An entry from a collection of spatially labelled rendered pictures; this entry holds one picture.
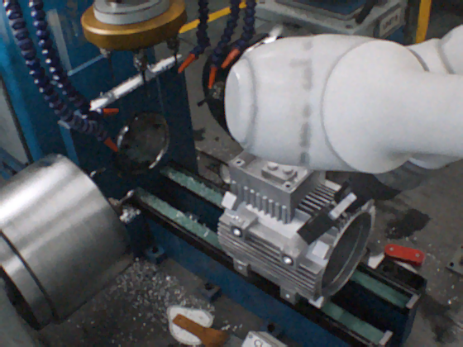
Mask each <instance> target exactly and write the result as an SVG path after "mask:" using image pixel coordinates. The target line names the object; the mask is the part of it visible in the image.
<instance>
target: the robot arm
mask: <svg viewBox="0 0 463 347"><path fill-rule="evenodd" d="M226 114H227V126H228V128H229V131H230V132H231V135H232V137H234V138H235V139H236V140H237V141H238V142H239V144H240V146H241V148H243V149H244V150H246V151H248V153H250V154H253V155H254V156H256V157H258V158H260V159H266V160H268V161H270V162H273V163H277V164H282V165H288V166H307V167H309V168H310V169H316V170H343V171H350V175H351V176H350V177H348V178H347V179H346V180H345V181H344V182H343V183H342V184H341V187H340V188H339V189H338V190H337V191H336V192H335V193H334V194H333V199H332V200H331V201H330V202H329V203H326V205H325V207H324V208H323V207H320V208H319V209H318V210H316V209H314V210H313V211H312V212H311V213H310V218H309V219H308V220H307V221H306V222H305V223H304V224H303V225H301V226H300V227H299V228H298V229H297V230H296V233H297V234H298V235H300V237H301V238H302V239H303V240H304V241H305V242H307V244H308V245H311V244H312V243H313V242H314V241H316V240H317V239H318V238H320V237H321V236H323V235H324V234H325V232H327V231H329V230H330V229H331V228H332V227H333V226H335V225H336V224H338V223H342V222H343V221H344V218H345V216H346V212H350V213H352V212H354V211H356V210H357V208H358V207H360V206H362V207H363V206H364V205H365V204H366V203H367V202H369V201H370V200H371V199H375V200H376V201H381V202H385V201H389V200H391V199H393V198H395V197H396V196H397V195H399V194H400V193H401V192H402V191H409V190H412V189H414V188H417V187H418V186H419V185H422V183H424V182H425V181H426V180H427V179H428V178H430V177H431V176H432V175H433V174H435V173H437V172H439V171H441V170H442V169H443V168H444V167H445V166H446V165H447V164H450V163H451V162H455V161H457V160H459V159H463V25H462V26H458V27H456V28H455V29H453V30H452V31H450V32H448V34H446V35H445V37H443V38H441V39H432V40H428V41H425V42H423V43H419V44H416V45H412V46H409V45H408V46H402V45H399V44H398V43H395V42H392V41H387V40H378V39H375V38H370V37H365V36H349V35H336V34H326V35H319V36H314V37H295V38H291V37H287V38H283V39H280V40H274V41H270V42H267V43H266V44H263V45H259V46H257V47H255V48H254V49H251V50H250V51H247V52H246V53H244V54H243V56H242V57H241V58H240V59H239V61H238V62H237V63H236V64H235V65H234V66H233V67H232V69H231V71H230V73H229V75H228V77H227V89H226Z"/></svg>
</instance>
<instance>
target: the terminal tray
mask: <svg viewBox="0 0 463 347"><path fill-rule="evenodd" d="M265 164H266V165H265ZM263 167H264V168H263ZM295 167H296V166H288V165H282V164H277V163H273V162H270V161H268V160H266V159H260V158H258V157H256V156H254V155H253V154H250V153H248V151H246V150H244V151H243V152H242V153H240V154H239V155H238V156H237V157H236V158H235V159H233V160H232V161H231V162H229V163H228V168H229V177H230V182H231V192H232V193H233V194H235V195H237V196H238V197H239V198H240V202H243V201H246V205H247V206H248V205H249V204H251V208H252V209H255V208H256V207H257V208H258V212H260V211H261V210H263V211H264V215H267V213H268V214H270V219H273V218H274V217H276V221H280V220H282V221H283V225H286V224H289V225H290V224H291V222H292V220H293V218H294V208H297V209H298V204H302V199H303V200H304V197H305V196H308V192H310V193H311V192H312V189H313V190H314V188H315V187H316V188H317V186H318V185H320V183H323V184H325V178H326V170H316V169H310V168H309V167H307V166H299V168H298V166H297V168H298V169H296V168H295ZM305 169H306V173H305V175H304V171H305ZM248 170H250V171H248ZM298 170H299V171H298ZM252 171H253V172H254V173H253V172H252ZM295 175H296V176H295ZM297 175H298V177H299V180H300V179H301V177H302V175H303V179H301V180H300V181H299V180H298V177H297ZM265 176H266V178H265ZM295 179H296V181H297V182H295ZM274 180H275V181H274ZM273 181H274V182H273Z"/></svg>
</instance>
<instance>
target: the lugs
mask: <svg viewBox="0 0 463 347"><path fill-rule="evenodd" d="M374 202H375V201H374V200H373V199H371V200H370V201H369V202H367V203H366V204H365V205H364V206H363V209H365V210H366V211H370V209H371V208H372V206H373V204H374ZM239 203H240V198H239V197H238V196H237V195H235V194H233V193H230V192H227V193H226V195H225V197H224V199H223V201H222V204H221V205H222V206H223V207H225V208H226V209H227V210H229V211H237V208H238V206H239ZM333 247H334V245H332V244H330V243H329V242H327V241H325V240H317V241H316V243H315V245H314V249H313V251H312V254H313V255H314V256H315V257H316V256H317V257H318V258H319V259H323V260H327V259H328V257H329V255H330V254H331V252H332V249H333ZM366 252H367V249H364V253H363V255H362V256H361V258H360V261H359V262H360V263H362V260H363V258H364V256H365V254H366ZM328 298H329V297H319V299H318V300H317V301H316V302H315V303H314V302H312V301H311V300H309V302H310V303H311V304H313V305H314V306H316V307H317V308H322V307H324V306H325V304H326V302H327V300H328Z"/></svg>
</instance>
